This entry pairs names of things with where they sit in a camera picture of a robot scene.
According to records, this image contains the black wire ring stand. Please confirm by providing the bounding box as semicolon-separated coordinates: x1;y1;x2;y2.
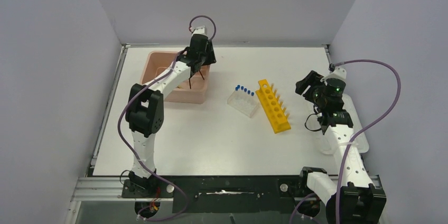
188;70;205;91

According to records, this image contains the clear plastic tube box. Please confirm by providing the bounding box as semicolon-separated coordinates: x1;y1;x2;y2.
227;89;260;118

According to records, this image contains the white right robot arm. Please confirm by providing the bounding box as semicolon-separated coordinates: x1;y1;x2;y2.
295;70;386;223

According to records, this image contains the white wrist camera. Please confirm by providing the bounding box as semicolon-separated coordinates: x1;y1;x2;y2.
328;66;347;81
189;25;209;39

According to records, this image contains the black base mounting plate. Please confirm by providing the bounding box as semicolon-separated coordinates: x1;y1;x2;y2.
122;175;311;213

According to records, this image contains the pink plastic bin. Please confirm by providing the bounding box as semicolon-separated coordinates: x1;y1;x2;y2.
141;51;211;104

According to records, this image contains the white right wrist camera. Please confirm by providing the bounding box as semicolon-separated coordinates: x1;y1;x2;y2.
328;66;347;81

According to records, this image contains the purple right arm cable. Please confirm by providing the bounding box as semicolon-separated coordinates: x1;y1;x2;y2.
290;59;402;224

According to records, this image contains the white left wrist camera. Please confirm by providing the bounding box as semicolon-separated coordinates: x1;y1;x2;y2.
189;25;209;39

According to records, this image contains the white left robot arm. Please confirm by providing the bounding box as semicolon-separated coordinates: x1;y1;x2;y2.
120;34;216;190

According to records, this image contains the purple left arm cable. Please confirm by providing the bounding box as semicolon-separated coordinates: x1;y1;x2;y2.
117;15;217;222

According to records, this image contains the yellow test tube rack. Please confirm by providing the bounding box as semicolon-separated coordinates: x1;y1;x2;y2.
255;79;291;134

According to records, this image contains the white plastic tray lid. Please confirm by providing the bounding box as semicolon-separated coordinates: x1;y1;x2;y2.
314;94;369;155

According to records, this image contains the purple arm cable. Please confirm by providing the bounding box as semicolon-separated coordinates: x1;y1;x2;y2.
117;15;217;222
290;59;402;224

